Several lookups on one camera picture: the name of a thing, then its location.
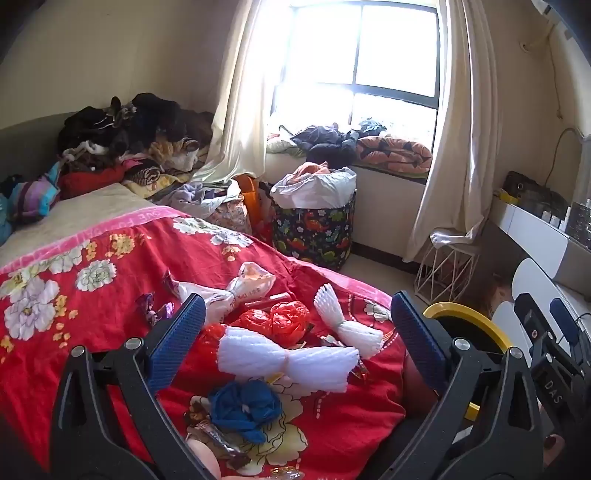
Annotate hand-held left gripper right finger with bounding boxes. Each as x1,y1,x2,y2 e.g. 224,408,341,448
376,291,557,480

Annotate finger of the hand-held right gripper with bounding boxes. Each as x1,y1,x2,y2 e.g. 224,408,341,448
514,292,544,346
549,298,581,346

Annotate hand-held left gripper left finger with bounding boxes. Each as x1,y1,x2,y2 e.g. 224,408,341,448
48,294,221,480

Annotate yellow trash bin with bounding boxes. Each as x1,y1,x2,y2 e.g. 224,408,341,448
422,302,513,423

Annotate red plastic bottle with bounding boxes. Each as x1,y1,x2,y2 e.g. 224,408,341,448
244,292,296,309

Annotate red plastic bag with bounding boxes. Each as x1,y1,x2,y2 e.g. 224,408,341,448
198,300,311,352

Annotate person's right hand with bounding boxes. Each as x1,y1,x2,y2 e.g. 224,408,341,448
537,399,567,470

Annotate person's left hand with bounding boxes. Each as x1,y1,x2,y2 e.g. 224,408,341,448
187,440,222,480

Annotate cardboard box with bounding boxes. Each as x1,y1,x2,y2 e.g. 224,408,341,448
480,274,514,319

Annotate purple candy wrapper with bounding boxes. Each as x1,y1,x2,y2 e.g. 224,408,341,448
135,293,175,329

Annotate white chair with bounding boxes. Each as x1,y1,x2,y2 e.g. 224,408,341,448
491,257,591,342

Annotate small white foam net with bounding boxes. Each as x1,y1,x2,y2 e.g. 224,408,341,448
314,284,386,360

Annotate white snack wrapper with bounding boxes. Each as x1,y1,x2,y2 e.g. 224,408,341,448
175,262,277,326

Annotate red floral blanket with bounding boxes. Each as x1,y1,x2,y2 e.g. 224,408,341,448
0,210,407,480

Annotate white desk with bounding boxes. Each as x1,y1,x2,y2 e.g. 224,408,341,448
489,198,591,287

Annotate large white foam net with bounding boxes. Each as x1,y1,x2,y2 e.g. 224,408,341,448
217,325,360,393

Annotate blue plastic bag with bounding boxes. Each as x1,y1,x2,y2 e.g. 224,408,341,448
208,378,283,444

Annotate crumpled clear wrapper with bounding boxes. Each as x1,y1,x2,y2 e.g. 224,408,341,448
185,397,252,467

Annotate black cosmetics organizer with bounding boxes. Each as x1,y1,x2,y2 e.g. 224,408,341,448
549,200,591,250

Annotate black bag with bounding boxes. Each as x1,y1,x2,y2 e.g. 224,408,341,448
502,171,570,217

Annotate pink floral fabric bag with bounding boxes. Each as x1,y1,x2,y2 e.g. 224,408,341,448
210,196,252,236

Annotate grey white clothes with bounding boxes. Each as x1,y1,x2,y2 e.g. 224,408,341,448
157,180,243,217

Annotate dinosaur print laundry bag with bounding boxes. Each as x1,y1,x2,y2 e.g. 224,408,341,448
270,189,357,271

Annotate beige bed sheet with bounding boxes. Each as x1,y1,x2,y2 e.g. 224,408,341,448
0,182,176,259

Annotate orange bag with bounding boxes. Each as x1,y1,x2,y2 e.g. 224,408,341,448
235,174,259,222

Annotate white plastic bag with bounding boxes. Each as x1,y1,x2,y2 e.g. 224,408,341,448
270,166,358,209

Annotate cream curtain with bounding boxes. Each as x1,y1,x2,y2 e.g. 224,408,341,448
404,0,502,264
194,0,296,185

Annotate orange patterned folded blanket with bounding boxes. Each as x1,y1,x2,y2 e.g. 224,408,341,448
355,135,433,174

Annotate orange cloth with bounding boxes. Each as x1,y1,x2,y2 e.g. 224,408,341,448
295,161,331,178

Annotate colourful striped cloth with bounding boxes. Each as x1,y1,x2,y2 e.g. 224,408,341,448
9,161,63,227

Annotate dark blue clothes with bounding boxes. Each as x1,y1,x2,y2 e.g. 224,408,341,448
291,120,389,169

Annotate pile of dark clothes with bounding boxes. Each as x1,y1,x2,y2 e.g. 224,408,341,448
58,92,215,199

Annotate grey headboard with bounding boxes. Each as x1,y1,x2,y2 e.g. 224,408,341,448
0,111,84,185

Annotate white air conditioner pipe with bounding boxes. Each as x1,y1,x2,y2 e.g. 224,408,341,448
521,21,566,52

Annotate window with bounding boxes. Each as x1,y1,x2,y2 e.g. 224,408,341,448
270,0,441,139

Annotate white wire basket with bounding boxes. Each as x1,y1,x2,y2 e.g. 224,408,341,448
414,231,481,303

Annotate grey cable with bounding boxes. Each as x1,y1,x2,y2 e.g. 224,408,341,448
545,127,583,185

